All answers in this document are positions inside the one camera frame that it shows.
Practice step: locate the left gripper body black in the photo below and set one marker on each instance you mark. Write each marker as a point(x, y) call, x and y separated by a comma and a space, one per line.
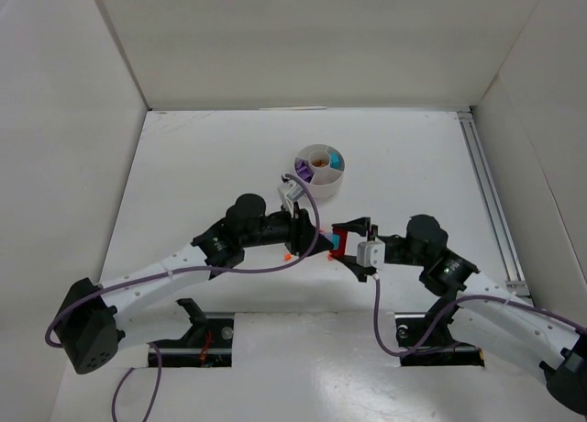
point(299, 232)

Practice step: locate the red lego brick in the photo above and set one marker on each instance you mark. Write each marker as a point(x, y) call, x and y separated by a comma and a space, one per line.
point(340, 237)

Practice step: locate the brown lego brick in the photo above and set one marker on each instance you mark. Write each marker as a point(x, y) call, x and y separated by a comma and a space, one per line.
point(319, 162)

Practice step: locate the teal lego brick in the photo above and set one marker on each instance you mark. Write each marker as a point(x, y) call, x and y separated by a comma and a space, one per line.
point(336, 162)

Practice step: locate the purple rounded lego piece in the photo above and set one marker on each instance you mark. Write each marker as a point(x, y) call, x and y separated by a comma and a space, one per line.
point(304, 172)

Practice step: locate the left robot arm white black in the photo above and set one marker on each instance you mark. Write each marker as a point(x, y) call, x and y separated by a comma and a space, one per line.
point(96, 321)

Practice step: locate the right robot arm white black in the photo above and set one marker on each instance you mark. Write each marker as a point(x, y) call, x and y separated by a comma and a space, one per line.
point(471, 308)

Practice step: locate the white round divided container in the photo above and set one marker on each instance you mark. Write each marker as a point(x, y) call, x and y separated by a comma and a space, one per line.
point(326, 181)

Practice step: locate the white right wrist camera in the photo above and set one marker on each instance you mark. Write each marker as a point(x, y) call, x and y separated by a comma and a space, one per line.
point(371, 254)

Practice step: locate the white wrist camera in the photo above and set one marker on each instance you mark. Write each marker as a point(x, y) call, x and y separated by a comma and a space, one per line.
point(290, 191)
point(371, 254)

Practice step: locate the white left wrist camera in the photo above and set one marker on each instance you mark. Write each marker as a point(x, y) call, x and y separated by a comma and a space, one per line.
point(290, 191)

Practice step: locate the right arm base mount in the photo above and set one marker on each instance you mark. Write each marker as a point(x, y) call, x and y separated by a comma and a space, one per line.
point(442, 349)

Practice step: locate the aluminium rail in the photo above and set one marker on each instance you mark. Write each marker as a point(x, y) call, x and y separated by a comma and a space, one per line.
point(515, 279)

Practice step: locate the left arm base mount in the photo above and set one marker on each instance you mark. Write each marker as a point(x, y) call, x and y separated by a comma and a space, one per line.
point(206, 343)

